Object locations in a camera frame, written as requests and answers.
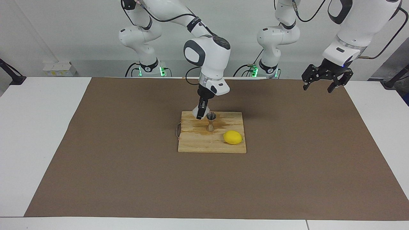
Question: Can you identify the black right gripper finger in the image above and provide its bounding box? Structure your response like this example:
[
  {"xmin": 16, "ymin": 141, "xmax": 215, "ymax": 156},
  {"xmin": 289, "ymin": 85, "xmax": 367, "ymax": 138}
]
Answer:
[{"xmin": 197, "ymin": 100, "xmax": 209, "ymax": 120}]

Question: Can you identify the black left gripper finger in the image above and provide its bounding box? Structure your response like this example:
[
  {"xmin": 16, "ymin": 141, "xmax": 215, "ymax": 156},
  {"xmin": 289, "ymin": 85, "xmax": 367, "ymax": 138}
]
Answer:
[
  {"xmin": 302, "ymin": 64, "xmax": 321, "ymax": 91},
  {"xmin": 327, "ymin": 69, "xmax": 354, "ymax": 94}
]

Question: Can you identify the metal double jigger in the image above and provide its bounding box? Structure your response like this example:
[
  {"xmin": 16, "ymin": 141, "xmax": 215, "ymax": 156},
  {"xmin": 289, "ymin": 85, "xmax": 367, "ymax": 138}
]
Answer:
[{"xmin": 206, "ymin": 112, "xmax": 217, "ymax": 132}]

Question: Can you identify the wooden cutting board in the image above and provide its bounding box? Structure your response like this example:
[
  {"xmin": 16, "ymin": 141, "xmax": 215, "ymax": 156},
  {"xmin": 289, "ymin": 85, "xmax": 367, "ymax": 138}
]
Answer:
[{"xmin": 175, "ymin": 111, "xmax": 247, "ymax": 154}]

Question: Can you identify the yellow lemon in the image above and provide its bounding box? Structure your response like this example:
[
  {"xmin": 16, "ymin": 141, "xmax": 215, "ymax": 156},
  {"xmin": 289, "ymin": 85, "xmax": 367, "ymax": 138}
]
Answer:
[{"xmin": 223, "ymin": 130, "xmax": 243, "ymax": 145}]

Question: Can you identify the black clamp stand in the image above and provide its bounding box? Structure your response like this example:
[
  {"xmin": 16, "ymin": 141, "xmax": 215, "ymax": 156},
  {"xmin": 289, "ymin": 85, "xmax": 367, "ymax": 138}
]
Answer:
[
  {"xmin": 383, "ymin": 64, "xmax": 409, "ymax": 90},
  {"xmin": 0, "ymin": 58, "xmax": 27, "ymax": 85}
]

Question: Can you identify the brown table mat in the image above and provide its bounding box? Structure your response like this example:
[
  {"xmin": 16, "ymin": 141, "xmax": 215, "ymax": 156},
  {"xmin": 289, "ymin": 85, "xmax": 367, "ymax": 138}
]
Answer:
[{"xmin": 24, "ymin": 77, "xmax": 409, "ymax": 221}]

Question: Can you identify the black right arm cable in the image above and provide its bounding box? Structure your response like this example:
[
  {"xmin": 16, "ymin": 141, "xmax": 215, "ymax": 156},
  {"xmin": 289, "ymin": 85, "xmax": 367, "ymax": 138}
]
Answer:
[{"xmin": 136, "ymin": 0, "xmax": 224, "ymax": 87}]

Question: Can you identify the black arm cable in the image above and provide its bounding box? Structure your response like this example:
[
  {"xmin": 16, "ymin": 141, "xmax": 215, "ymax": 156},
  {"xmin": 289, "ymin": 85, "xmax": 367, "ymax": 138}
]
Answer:
[
  {"xmin": 292, "ymin": 0, "xmax": 409, "ymax": 60},
  {"xmin": 136, "ymin": 0, "xmax": 224, "ymax": 87}
]

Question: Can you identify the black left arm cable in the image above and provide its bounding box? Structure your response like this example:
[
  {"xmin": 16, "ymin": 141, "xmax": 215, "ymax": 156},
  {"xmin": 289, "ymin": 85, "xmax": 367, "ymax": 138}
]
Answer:
[{"xmin": 292, "ymin": 0, "xmax": 409, "ymax": 60}]

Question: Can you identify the black base cable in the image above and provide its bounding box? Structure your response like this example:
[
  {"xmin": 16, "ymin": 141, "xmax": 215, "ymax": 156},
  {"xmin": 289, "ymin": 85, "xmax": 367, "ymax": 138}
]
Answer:
[
  {"xmin": 125, "ymin": 62, "xmax": 142, "ymax": 77},
  {"xmin": 233, "ymin": 48, "xmax": 264, "ymax": 77}
]

